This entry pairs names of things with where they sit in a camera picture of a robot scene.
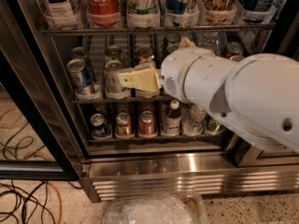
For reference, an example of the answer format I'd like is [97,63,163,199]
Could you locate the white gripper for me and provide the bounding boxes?
[117,36,217,105]

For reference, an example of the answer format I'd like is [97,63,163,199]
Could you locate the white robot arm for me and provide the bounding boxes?
[117,46,299,151]

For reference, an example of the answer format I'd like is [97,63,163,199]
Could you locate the gold can middle front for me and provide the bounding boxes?
[135,59,160,98]

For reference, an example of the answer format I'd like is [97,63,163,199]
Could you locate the gold can middle rear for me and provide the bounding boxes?
[136,46,154,61]

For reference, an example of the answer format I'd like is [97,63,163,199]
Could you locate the green can middle rear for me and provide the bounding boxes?
[164,34,180,46]

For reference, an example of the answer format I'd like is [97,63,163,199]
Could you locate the white silver can middle rear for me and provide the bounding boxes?
[105,45,122,62]

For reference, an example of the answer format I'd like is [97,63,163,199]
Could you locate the white silver can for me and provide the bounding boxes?
[105,60,125,93]
[105,45,122,62]

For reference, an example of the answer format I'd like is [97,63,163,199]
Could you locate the clear water bottle middle shelf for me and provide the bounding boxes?
[197,32,226,54]

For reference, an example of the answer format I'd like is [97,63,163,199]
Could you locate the white silver can middle front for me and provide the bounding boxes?
[105,60,125,93]

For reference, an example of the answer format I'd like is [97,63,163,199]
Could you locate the red copper can bottom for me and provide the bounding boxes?
[139,111,156,135]

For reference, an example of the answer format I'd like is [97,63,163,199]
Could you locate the red coca-cola can rear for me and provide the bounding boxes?
[221,42,244,59]

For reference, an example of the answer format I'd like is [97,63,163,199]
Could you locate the red coca-cola can front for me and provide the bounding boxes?
[230,55,245,62]

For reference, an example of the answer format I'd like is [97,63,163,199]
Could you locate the bronze can bottom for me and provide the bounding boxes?
[116,112,133,136]

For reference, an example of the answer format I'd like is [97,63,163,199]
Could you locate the green can bottom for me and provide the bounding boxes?
[205,117,225,135]

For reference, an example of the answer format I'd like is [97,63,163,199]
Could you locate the blue silver can middle front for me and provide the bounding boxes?
[66,59,94,95]

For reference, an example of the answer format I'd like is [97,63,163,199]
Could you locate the red coca-cola can top shelf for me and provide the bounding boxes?
[88,0,119,27]

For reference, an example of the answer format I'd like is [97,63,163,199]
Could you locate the blue silver can middle rear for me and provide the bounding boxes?
[70,47,89,60]

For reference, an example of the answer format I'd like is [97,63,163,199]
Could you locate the blue pepsi can bottom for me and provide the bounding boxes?
[90,113,110,139]

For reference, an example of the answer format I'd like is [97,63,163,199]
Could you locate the right glass fridge door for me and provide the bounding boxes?
[231,0,299,167]

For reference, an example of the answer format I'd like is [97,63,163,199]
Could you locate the glass fridge door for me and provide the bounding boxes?
[231,0,299,167]
[0,0,83,180]

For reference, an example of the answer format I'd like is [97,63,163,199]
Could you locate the stainless steel fridge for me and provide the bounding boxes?
[0,0,299,203]

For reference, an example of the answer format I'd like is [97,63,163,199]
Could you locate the white black label can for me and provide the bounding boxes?
[43,0,81,24]

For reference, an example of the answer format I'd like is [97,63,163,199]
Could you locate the left glass fridge door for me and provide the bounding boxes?
[0,0,83,180]

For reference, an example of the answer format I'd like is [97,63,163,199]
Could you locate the clear water bottle bottom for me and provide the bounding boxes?
[183,105,206,136]

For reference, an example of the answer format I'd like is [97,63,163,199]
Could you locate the clear plastic bag bin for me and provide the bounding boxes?
[101,190,210,224]

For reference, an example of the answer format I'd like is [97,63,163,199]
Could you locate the black and orange floor cables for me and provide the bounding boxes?
[0,180,83,224]

